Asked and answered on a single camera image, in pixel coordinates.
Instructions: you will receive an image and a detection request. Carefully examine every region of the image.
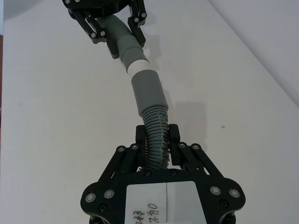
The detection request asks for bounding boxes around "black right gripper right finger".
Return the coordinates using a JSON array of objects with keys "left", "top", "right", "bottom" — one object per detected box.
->
[{"left": 168, "top": 124, "right": 225, "bottom": 180}]

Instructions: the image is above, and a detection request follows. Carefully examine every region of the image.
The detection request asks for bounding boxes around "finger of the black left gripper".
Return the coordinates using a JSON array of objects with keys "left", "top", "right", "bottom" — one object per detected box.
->
[
  {"left": 68, "top": 9, "right": 121, "bottom": 59},
  {"left": 127, "top": 0, "right": 148, "bottom": 47}
]

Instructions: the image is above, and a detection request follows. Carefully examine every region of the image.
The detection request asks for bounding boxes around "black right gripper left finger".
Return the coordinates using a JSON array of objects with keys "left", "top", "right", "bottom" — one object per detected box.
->
[{"left": 98, "top": 125, "right": 150, "bottom": 184}]

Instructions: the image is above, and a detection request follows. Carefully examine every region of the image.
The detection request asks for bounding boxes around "white pipe connector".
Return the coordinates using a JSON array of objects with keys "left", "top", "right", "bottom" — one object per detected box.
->
[{"left": 126, "top": 59, "right": 151, "bottom": 76}]

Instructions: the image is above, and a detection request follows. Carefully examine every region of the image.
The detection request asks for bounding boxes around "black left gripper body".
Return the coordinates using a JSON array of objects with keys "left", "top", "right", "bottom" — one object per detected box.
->
[{"left": 62, "top": 0, "right": 132, "bottom": 17}]

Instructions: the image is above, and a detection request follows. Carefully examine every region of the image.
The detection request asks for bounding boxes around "grey corrugated hose with cuff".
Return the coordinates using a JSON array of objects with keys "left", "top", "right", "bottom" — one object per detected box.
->
[
  {"left": 131, "top": 69, "right": 175, "bottom": 169},
  {"left": 96, "top": 15, "right": 150, "bottom": 66}
]

